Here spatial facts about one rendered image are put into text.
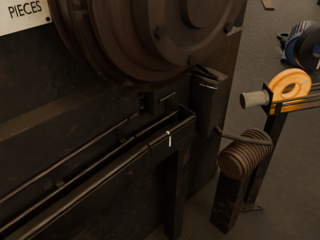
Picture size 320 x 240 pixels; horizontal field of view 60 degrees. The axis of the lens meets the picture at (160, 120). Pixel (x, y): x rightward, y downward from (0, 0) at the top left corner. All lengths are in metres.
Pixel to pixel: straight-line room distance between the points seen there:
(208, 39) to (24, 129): 0.44
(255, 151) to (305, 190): 0.72
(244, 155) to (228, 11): 0.57
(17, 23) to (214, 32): 0.39
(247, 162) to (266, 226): 0.55
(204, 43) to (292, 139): 1.49
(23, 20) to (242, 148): 0.81
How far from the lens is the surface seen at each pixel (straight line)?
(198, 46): 0.61
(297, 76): 1.09
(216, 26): 0.65
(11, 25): 0.61
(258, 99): 1.07
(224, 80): 0.93
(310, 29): 0.94
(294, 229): 1.59
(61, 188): 0.77
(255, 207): 1.58
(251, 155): 1.08
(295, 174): 1.82
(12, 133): 0.66
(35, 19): 0.62
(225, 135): 1.01
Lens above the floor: 1.27
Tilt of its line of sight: 40 degrees down
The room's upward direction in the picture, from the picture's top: straight up
